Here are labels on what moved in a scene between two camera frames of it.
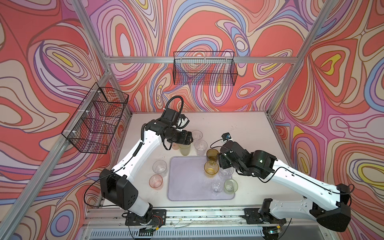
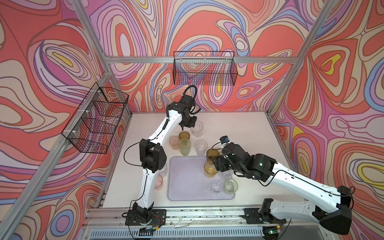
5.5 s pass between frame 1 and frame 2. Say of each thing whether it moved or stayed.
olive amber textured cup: stayed
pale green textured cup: stayed
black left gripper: moved
